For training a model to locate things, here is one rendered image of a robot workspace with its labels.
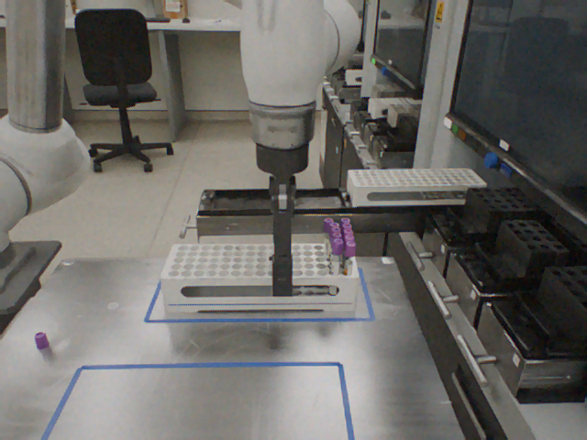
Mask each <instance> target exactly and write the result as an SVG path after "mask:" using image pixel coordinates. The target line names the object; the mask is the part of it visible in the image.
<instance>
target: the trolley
mask: <svg viewBox="0 0 587 440"><path fill-rule="evenodd" d="M354 258H355V261H356V265H357V269H358V273H359V285H358V295H357V305H356V310H355V311H352V312H328V311H324V310H317V309H273V310H248V311H197V312H196V313H167V312H165V308H164V301H163V295H162V288H161V273H162V270H163V268H164V265H165V263H166V261H167V258H64V259H63V260H62V261H61V263H60V264H59V266H58V267H57V268H55V270H54V271H53V272H52V273H51V274H50V276H49V277H48V279H47V280H46V281H45V283H44V284H43V285H42V287H41V288H40V289H39V291H38V292H37V294H36V295H35V296H34V297H30V298H28V300H27V301H26V302H25V304H24V305H23V306H22V308H21V309H20V310H19V312H18V313H17V316H16V317H15V318H14V320H13V321H12V322H11V324H10V325H9V326H8V328H6V329H5V330H4V332H3V333H2V334H1V335H0V440H467V439H466V435H465V434H464V431H463V429H461V426H460V422H459V419H458V417H457V414H456V413H455V410H454V408H453V405H452V402H451V400H450V397H449V393H448V391H447V388H446V386H445V383H444V380H443V379H442V376H441V374H440V372H439V371H438V369H437V364H436V362H435V360H434V358H433V355H432V353H431V350H430V348H429V345H428V342H427V341H426V337H425V334H424V332H423V329H422V326H421V324H420V322H419V320H418V317H417V315H416V312H415V308H414V306H413V304H412V301H411V299H410V296H409V294H408V291H407V289H406V287H405V284H404V280H403V278H402V275H401V272H400V270H399V268H398V266H397V263H396V261H395V258H394V257H354ZM38 331H44V332H46V333H47V336H48V339H49V341H50V344H49V346H46V347H44V348H42V349H40V350H38V349H36V345H35V340H34V334H36V333H37V332H38Z"/></svg>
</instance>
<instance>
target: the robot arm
mask: <svg viewBox="0 0 587 440"><path fill-rule="evenodd" d="M223 1H225V2H227V3H229V4H231V5H233V6H235V7H237V8H238V9H240V10H241V15H242V16H241V59H242V68H243V75H244V79H245V82H246V84H247V87H248V92H249V121H250V123H251V125H250V126H251V137H250V138H251V139H252V140H253V141H254V142H256V164H257V167H258V168H259V169H260V170H261V171H263V172H266V173H270V174H272V175H274V176H270V178H269V193H270V195H271V211H272V212H273V213H274V220H273V244H274V254H272V256H269V260H272V296H273V297H292V296H293V254H292V220H294V214H292V212H293V211H294V195H295V193H296V182H295V181H296V178H295V176H292V175H293V174H296V173H300V172H302V171H304V170H306V168H307V167H308V165H309V143H310V142H311V141H312V140H313V139H314V137H315V128H316V93H317V88H318V85H319V84H320V83H321V82H322V81H323V80H324V77H325V76H328V75H329V74H331V73H333V72H336V71H337V70H339V69H340V68H342V67H343V66H344V65H345V64H346V63H347V62H348V61H349V60H350V59H351V57H352V56H353V54H354V52H355V50H356V48H357V47H358V45H359V43H360V33H361V30H360V20H359V18H358V14H357V13H356V11H355V9H354V8H353V7H352V6H351V5H350V3H348V2H347V1H346V0H223ZM65 18H66V0H6V64H7V92H8V108H9V114H8V115H7V116H5V117H4V118H3V119H2V120H1V121H0V295H1V293H3V292H4V291H5V290H6V285H7V284H8V282H9V281H10V280H11V279H12V277H13V276H14V275H15V273H16V272H17V271H18V269H19V268H20V267H21V266H23V264H24V263H25V262H26V261H27V259H28V258H29V257H30V256H32V255H33V254H35V253H36V252H37V250H36V247H35V245H33V244H24V245H12V242H11V240H10V237H9V234H8V231H10V230H11V229H12V228H13V227H14V226H15V225H16V224H18V222H19V221H20V220H21V219H22V218H24V217H26V216H28V215H32V214H34V213H36V212H38V211H41V210H43V209H45V208H47V207H49V206H52V205H54V204H55V203H57V202H59V201H61V200H62V199H64V198H66V197H67V196H69V195H70V194H72V193H73V192H75V191H76V190H77V189H78V188H79V187H80V186H81V185H82V183H83V182H84V180H85V178H86V177H87V175H88V172H89V170H90V164H91V162H90V157H89V153H88V151H87V149H86V147H85V145H84V144H83V142H82V141H81V140H80V139H79V138H78V137H76V136H75V131H74V130H73V128H72V127H71V125H70V124H68V123H67V122H66V121H65V120H64V119H63V118H62V103H63V83H64V62H65V49H64V40H65Z"/></svg>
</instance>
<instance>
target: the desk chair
mask: <svg viewBox="0 0 587 440"><path fill-rule="evenodd" d="M73 25H74V30H75V33H76V36H77V40H78V46H79V51H80V56H81V61H82V66H83V74H84V77H85V79H86V80H87V81H88V82H89V83H91V84H88V83H87V84H85V85H84V86H83V93H84V96H85V100H86V102H88V104H82V103H80V105H90V106H108V105H110V107H111V108H113V109H114V108H118V112H119V118H120V120H119V122H120V127H121V138H123V144H91V145H90V149H89V150H88V153H89V157H90V158H94V157H95V156H96V155H97V154H98V151H97V149H104V150H112V151H110V152H108V153H106V154H104V155H102V156H100V157H98V158H96V159H94V160H93V165H94V171H97V170H99V171H102V169H101V164H100V163H101V162H104V161H107V160H111V159H114V158H116V157H119V156H122V155H124V154H127V153H129V154H131V155H132V156H134V157H136V158H138V159H139V160H142V161H144V162H146V163H147V164H144V171H145V172H153V166H152V164H150V162H151V161H150V158H149V157H147V156H146V155H145V154H144V153H142V152H141V150H147V149H163V148H166V150H167V155H170V153H171V154H172V155H174V152H173V146H172V143H171V142H159V143H141V141H140V138H139V135H135V136H134V137H133V135H132V131H131V128H130V126H129V121H128V118H127V108H129V107H134V106H135V104H139V103H148V102H153V101H160V100H161V99H155V97H156V96H157V92H156V91H155V89H154V88H153V87H152V86H151V84H150V83H149V82H147V81H148V80H149V79H150V77H151V75H152V64H151V55H150V37H149V28H148V27H147V22H146V19H145V17H144V16H143V15H142V14H141V12H140V11H138V10H137V9H134V8H93V9H84V10H81V11H80V12H78V13H77V14H76V16H75V18H74V20H73ZM98 163H99V164H98Z"/></svg>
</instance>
